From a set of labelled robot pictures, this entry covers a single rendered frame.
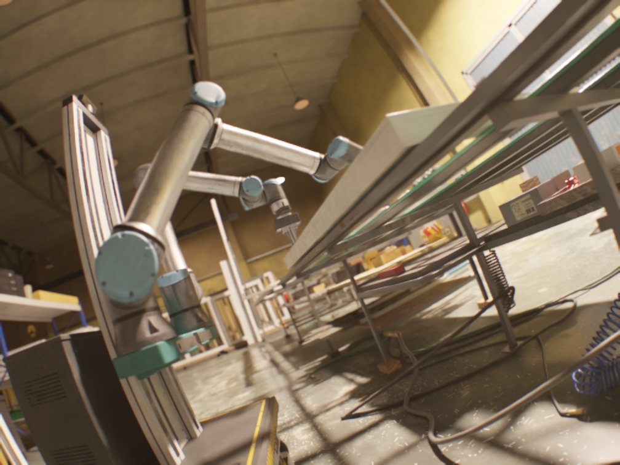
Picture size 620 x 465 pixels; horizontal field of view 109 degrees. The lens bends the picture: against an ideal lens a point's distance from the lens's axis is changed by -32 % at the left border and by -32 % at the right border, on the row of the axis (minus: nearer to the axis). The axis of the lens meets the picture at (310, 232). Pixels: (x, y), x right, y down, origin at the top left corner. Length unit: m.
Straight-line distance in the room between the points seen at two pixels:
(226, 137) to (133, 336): 0.74
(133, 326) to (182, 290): 0.50
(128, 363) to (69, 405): 0.33
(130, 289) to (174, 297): 0.64
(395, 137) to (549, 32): 0.35
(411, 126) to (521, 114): 0.22
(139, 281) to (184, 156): 0.38
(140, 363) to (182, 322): 0.49
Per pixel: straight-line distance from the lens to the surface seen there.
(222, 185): 1.52
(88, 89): 10.67
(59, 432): 1.23
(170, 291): 1.37
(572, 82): 0.66
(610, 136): 7.19
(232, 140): 1.22
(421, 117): 0.65
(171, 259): 1.58
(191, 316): 1.35
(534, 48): 0.41
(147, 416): 1.12
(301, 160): 1.30
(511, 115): 0.48
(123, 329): 0.93
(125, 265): 0.75
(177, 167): 0.90
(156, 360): 0.87
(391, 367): 2.14
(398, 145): 0.61
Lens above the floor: 0.71
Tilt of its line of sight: 9 degrees up
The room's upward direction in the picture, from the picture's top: 23 degrees counter-clockwise
